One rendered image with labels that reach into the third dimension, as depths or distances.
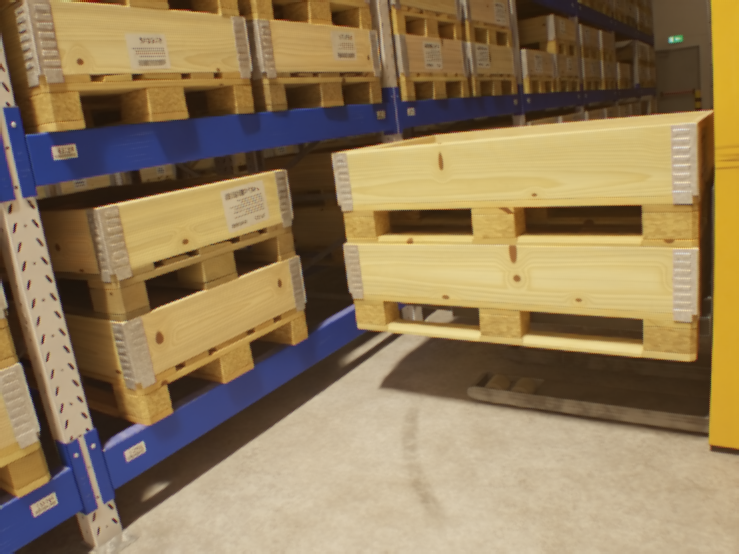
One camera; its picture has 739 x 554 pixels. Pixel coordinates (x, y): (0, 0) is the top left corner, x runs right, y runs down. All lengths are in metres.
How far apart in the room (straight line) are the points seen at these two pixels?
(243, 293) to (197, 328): 0.23
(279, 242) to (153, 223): 0.56
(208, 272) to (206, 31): 0.80
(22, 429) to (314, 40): 1.77
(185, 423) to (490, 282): 1.10
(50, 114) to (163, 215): 0.45
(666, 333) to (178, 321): 1.48
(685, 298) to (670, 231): 0.20
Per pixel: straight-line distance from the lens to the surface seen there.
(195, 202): 2.00
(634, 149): 1.78
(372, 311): 2.26
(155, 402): 1.97
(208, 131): 2.08
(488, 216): 1.94
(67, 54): 1.81
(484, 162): 1.91
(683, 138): 1.76
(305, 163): 3.60
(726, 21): 1.81
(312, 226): 3.64
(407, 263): 2.11
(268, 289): 2.24
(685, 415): 2.15
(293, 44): 2.47
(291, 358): 2.40
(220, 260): 2.07
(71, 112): 1.78
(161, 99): 1.96
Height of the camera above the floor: 1.08
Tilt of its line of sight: 13 degrees down
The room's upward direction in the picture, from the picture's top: 7 degrees counter-clockwise
